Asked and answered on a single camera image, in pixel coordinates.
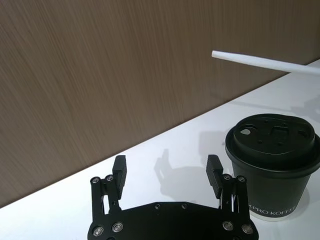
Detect black paper coffee cup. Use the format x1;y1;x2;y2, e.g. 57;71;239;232
229;156;314;222

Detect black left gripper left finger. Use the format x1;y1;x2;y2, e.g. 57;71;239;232
86;155;129;238

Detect black plastic cup lid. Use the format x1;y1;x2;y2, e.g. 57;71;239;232
224;113;320;176

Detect white paper straw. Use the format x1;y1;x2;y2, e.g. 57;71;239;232
211;49;320;76

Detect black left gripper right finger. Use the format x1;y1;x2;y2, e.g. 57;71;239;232
205;154;256;237

